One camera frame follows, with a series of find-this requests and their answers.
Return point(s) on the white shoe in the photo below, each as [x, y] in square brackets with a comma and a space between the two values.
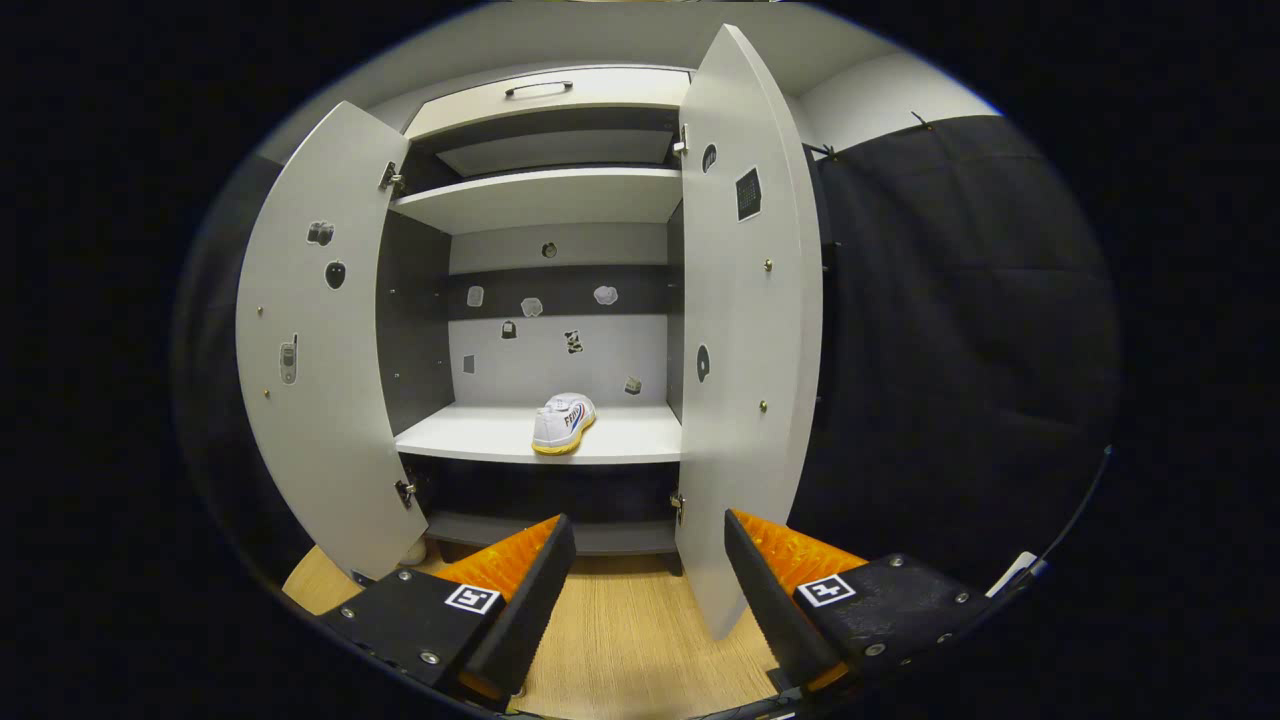
[560, 430]

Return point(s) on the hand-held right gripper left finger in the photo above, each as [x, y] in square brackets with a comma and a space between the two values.
[530, 610]

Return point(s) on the black backdrop cloth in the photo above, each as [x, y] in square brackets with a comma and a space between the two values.
[950, 350]

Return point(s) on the white cabinet door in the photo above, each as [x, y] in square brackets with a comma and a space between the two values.
[320, 450]
[745, 450]

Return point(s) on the white shoe cabinet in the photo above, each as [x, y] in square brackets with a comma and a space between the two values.
[480, 435]

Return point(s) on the white lidded bowl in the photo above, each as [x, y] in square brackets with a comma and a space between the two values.
[413, 553]

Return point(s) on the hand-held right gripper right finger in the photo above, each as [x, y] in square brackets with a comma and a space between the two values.
[770, 610]

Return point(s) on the cream cabinet drawer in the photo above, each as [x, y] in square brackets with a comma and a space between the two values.
[620, 95]

